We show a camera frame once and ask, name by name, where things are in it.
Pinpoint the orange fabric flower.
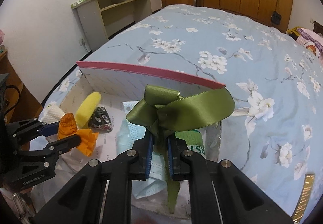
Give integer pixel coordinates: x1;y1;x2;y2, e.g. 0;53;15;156
58;113;99;157

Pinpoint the yellow sponge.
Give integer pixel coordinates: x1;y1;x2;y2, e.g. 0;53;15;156
74;92;101;128

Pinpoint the light blue face mask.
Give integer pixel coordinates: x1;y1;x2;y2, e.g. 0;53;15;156
117;100;169;200

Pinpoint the green white knitted sock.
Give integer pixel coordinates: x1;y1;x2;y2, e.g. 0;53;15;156
175;129;206;158

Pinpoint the green satin ribbon bow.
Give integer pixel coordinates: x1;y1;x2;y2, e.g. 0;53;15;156
126;84;236;214

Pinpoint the white knitted cloth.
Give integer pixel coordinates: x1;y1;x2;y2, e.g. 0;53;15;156
39;102;65;124

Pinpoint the pink cardboard box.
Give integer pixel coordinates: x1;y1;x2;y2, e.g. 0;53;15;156
31;61;235;223

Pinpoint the floral blue bedspread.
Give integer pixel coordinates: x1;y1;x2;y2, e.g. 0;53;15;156
89;4;322;222

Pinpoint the black smartphone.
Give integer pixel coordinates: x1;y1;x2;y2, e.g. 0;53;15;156
292;174;315;224

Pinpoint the beige low bookshelf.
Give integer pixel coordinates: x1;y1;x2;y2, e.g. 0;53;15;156
71;0;152;51

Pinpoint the pink ruffled pillow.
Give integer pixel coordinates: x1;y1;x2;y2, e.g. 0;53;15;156
296;28;322;64

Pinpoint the small black bag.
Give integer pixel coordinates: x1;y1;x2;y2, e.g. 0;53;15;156
271;11;282;25

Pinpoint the dark wooden headboard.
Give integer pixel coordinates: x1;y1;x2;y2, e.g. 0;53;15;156
313;21;323;36

